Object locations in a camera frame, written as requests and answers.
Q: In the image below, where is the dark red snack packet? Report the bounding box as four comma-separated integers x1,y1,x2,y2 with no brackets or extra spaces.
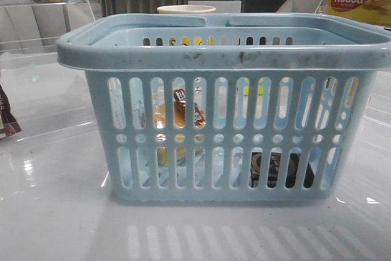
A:
1,87,21,139

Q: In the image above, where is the clear acrylic left shelf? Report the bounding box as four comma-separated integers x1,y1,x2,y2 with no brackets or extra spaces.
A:
1,0,95,127

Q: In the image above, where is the light blue plastic basket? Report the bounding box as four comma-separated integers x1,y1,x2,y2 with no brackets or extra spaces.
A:
57,13,390,202

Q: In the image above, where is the yellow paper cup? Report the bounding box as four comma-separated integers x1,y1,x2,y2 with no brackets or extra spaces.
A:
157,4,216,14

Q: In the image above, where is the black white tissue pack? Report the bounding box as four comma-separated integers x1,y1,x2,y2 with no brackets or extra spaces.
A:
249,152,315,188

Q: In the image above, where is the packaged bread loaf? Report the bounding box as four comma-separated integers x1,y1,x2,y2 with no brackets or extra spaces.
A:
153,88,206,166

